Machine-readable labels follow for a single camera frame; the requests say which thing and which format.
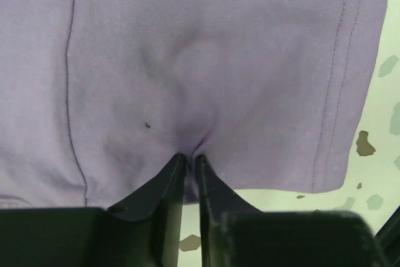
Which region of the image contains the purple t shirt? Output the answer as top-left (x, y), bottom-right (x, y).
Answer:
top-left (1, 0), bottom-right (387, 208)

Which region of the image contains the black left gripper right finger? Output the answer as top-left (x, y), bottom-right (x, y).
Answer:
top-left (195, 155), bottom-right (389, 267)

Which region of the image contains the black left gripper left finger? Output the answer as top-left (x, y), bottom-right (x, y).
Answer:
top-left (1, 154), bottom-right (186, 266)

